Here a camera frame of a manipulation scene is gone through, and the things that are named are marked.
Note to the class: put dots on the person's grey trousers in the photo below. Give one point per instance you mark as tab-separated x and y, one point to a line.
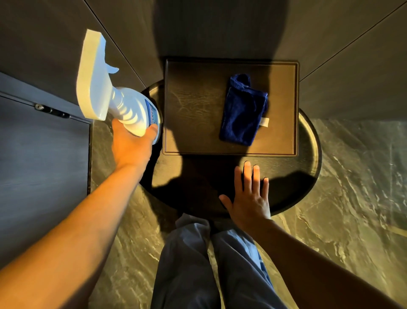
184	270

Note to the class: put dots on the round dark side table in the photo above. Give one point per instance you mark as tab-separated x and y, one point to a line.
197	178

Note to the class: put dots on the person's left hand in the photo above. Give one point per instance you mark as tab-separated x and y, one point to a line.
132	149

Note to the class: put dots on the white spray bottle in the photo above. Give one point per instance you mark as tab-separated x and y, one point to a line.
95	82

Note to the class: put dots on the person's left forearm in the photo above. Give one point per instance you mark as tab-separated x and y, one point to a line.
70	242

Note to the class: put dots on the dark wooden door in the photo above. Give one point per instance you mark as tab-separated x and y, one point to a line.
41	178

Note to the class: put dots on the dark door frame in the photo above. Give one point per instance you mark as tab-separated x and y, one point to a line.
19	86

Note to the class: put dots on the person's right hand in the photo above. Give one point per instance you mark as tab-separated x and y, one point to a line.
251	207

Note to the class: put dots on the brown rectangular tray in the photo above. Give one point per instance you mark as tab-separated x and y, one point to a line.
197	105

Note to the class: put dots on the black door hinge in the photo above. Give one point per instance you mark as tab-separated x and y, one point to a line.
51	110

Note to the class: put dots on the blue cleaning cloth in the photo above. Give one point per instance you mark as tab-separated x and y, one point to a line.
243	111

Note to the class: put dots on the person's right forearm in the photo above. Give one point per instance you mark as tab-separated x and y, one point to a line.
318	273

